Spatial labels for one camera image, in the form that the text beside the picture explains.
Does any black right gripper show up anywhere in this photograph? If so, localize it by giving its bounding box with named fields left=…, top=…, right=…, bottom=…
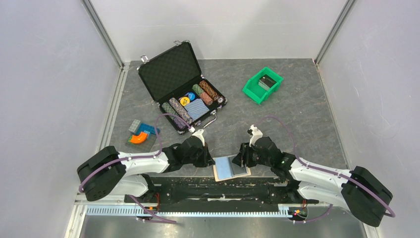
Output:
left=231, top=141, right=272, bottom=168

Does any beige card holder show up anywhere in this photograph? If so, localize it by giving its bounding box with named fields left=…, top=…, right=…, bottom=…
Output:
left=213, top=155, right=251, bottom=182

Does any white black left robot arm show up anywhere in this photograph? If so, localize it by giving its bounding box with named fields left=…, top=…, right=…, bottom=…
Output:
left=77, top=136, right=215, bottom=202

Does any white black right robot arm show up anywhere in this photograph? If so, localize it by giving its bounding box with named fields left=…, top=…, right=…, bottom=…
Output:
left=232, top=137, right=393, bottom=227

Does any blue patterned playing card deck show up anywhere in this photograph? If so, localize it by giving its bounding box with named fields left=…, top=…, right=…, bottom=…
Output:
left=184, top=99, right=209, bottom=120

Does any purple chip stack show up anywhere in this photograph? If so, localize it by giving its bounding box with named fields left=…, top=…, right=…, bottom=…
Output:
left=173, top=117, right=188, bottom=131

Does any orange blue chip row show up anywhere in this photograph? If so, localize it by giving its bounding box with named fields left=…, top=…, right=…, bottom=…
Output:
left=169, top=98, right=194, bottom=125

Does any yellow big blind button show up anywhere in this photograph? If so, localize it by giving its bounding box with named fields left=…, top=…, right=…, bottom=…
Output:
left=179, top=97, right=190, bottom=107

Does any green plastic bin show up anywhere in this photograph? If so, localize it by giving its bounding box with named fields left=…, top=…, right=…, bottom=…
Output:
left=242, top=67, right=283, bottom=105

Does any blue toy brick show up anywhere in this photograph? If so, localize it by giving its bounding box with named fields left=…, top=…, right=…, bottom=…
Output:
left=135, top=123, right=160, bottom=135

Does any blue small blind button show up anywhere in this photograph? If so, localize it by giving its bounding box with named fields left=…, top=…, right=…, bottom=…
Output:
left=185, top=92, right=196, bottom=102

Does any orange black chip row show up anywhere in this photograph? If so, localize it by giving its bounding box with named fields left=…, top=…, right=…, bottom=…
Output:
left=199, top=80, right=224, bottom=104

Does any green blue chip row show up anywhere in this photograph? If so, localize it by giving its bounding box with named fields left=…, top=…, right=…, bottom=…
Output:
left=161, top=102, right=177, bottom=119

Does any orange curved toy piece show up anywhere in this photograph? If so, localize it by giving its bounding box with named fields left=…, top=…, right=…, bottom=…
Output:
left=128, top=131, right=150, bottom=144

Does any green red chip row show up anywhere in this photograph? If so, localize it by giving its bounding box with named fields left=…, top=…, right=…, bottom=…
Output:
left=192, top=84, right=213, bottom=106

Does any grey toy brick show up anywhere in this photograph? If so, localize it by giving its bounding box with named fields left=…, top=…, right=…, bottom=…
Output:
left=128, top=119, right=141, bottom=134

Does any black poker chip case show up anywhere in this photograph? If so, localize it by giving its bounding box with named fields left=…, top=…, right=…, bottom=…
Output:
left=137, top=41, right=227, bottom=134

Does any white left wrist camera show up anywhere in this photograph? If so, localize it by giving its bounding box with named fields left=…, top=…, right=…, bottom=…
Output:
left=191, top=129, right=207, bottom=147

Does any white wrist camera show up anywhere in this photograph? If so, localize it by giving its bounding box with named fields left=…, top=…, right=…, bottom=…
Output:
left=191, top=129, right=207, bottom=147
left=247, top=124, right=263, bottom=146

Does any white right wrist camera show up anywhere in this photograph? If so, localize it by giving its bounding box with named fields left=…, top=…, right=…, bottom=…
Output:
left=247, top=124, right=263, bottom=146

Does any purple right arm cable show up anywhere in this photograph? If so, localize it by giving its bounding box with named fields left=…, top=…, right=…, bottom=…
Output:
left=254, top=115, right=396, bottom=225

